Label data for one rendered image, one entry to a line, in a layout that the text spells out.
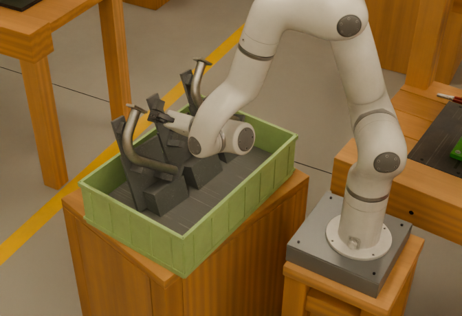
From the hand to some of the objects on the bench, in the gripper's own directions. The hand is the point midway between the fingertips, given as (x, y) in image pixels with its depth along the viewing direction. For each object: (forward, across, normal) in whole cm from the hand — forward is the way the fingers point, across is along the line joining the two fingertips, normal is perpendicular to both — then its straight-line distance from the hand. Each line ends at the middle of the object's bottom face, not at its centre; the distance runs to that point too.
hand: (163, 121), depth 194 cm
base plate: (-83, +110, +27) cm, 140 cm away
